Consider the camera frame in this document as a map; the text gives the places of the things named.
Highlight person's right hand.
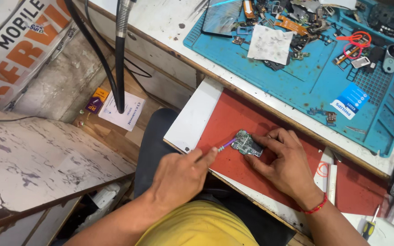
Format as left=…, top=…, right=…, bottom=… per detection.
left=244, top=128, right=325, bottom=210

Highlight person's left hand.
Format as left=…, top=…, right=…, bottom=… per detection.
left=148, top=147, right=219, bottom=213

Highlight green phone circuit board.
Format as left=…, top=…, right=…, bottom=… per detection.
left=231, top=129, right=264, bottom=158

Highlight purple cleaning brush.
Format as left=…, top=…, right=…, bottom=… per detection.
left=217, top=137, right=238, bottom=153

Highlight thin red band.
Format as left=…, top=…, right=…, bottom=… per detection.
left=316, top=161, right=330, bottom=178

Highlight dark trousers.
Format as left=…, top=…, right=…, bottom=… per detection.
left=133, top=108, right=297, bottom=246

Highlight white plastic strip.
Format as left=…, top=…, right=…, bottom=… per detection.
left=326, top=164, right=338, bottom=206

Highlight yellow shirt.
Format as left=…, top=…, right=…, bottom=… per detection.
left=135, top=200, right=260, bottom=246

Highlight small flex connector board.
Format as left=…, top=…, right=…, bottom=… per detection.
left=307, top=107, right=337, bottom=126

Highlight white pull-out drawer board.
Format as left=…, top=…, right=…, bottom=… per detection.
left=163, top=77, right=394, bottom=246

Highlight white plastic bag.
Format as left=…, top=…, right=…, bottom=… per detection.
left=75, top=183, right=131, bottom=234

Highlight small metal blade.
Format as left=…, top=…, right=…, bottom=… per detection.
left=345, top=125, right=367, bottom=135

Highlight red work mat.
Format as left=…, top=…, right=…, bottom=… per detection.
left=196, top=88, right=390, bottom=216

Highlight white wipes packet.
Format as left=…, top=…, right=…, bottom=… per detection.
left=98, top=90, right=146, bottom=132

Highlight blue silicone repair mat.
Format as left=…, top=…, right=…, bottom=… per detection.
left=183, top=0, right=394, bottom=158

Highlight blue and white packet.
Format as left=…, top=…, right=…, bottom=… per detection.
left=330, top=82, right=370, bottom=120

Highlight purple orange small packet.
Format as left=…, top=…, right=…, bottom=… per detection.
left=84, top=87, right=110, bottom=115

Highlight white stained tissue paper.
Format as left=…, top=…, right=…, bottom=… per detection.
left=247, top=24, right=294, bottom=66

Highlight silver metal tray part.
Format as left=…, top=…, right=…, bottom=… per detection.
left=350, top=56, right=371, bottom=69

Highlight marble pattern shelf board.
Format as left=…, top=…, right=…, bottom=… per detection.
left=0, top=105, right=137, bottom=236

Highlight red rubber band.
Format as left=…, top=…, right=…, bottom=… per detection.
left=336, top=31, right=372, bottom=61

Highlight heap of phone parts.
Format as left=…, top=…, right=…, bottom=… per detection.
left=231, top=0, right=394, bottom=46

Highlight black smartphone screen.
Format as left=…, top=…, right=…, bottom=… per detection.
left=201, top=0, right=244, bottom=38

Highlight metal tweezers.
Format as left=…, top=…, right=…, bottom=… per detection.
left=188, top=0, right=212, bottom=19

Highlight printed white orange banner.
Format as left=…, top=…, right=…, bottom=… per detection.
left=0, top=0, right=78, bottom=111

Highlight red thread bracelet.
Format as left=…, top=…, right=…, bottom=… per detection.
left=299, top=192, right=328, bottom=215

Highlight yellow black handled screwdriver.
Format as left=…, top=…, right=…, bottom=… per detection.
left=361, top=204, right=381, bottom=242

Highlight black hose with metal neck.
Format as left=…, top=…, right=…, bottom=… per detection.
left=114, top=0, right=138, bottom=115

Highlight orange flex cable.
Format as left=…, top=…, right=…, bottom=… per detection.
left=274, top=14, right=309, bottom=37

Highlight grey-blue camera module cover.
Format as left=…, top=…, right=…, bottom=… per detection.
left=382, top=44, right=394, bottom=74

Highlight thin black cable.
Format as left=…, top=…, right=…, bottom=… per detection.
left=64, top=0, right=153, bottom=103

